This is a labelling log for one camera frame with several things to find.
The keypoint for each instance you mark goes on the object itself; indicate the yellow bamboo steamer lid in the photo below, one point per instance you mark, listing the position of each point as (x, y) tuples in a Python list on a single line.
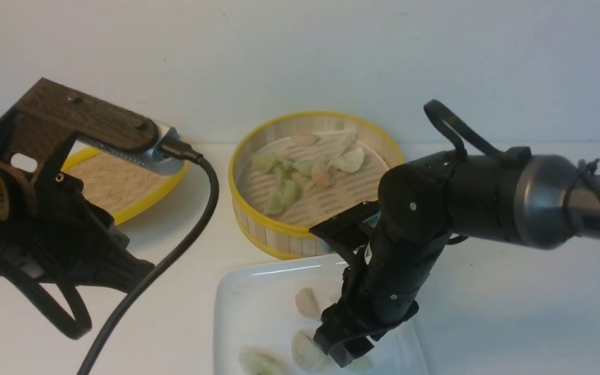
[(120, 188)]

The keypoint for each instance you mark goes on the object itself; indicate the pinkish dumpling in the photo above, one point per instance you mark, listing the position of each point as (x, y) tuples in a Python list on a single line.
[(307, 304)]

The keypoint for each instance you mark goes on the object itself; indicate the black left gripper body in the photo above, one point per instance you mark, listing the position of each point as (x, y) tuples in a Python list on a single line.
[(55, 228)]

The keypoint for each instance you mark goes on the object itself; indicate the yellow bamboo steamer basket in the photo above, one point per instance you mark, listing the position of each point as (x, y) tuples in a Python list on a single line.
[(286, 148)]

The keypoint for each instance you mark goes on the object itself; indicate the green dumpling plate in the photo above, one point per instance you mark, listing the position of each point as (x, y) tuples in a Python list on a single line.
[(360, 365)]

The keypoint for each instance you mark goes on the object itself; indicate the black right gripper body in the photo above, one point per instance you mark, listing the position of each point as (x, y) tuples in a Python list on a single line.
[(379, 290)]

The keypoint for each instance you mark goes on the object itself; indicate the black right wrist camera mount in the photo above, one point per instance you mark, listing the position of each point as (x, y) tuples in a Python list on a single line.
[(350, 231)]

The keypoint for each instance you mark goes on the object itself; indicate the white square plate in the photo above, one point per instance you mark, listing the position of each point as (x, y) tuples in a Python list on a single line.
[(255, 310)]

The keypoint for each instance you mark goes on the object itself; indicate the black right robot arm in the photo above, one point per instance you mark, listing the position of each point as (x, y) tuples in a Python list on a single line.
[(535, 201)]

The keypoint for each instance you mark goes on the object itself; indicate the pale green dumpling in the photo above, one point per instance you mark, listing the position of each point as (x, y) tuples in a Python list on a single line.
[(257, 362)]

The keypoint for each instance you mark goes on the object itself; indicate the white dumpling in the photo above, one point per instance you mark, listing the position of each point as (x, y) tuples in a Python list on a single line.
[(308, 356), (350, 162)]

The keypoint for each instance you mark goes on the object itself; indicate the brown left wrist camera mount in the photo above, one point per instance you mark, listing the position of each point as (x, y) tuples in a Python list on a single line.
[(44, 123)]

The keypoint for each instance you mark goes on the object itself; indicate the green dumpling in steamer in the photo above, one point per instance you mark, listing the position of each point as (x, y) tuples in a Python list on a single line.
[(291, 192)]

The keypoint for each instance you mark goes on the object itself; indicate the white dumpling in steamer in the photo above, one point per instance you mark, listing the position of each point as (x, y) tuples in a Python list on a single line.
[(350, 162)]

